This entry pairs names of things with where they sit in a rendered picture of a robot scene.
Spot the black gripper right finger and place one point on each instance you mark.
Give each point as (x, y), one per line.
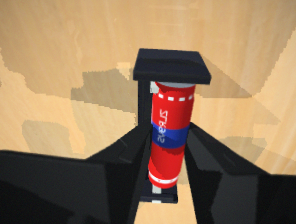
(228, 189)

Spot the red and blue battery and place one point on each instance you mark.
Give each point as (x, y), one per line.
(172, 109)

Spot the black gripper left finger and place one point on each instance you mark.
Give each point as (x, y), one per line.
(106, 185)

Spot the black battery holder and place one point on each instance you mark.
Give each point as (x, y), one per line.
(172, 66)

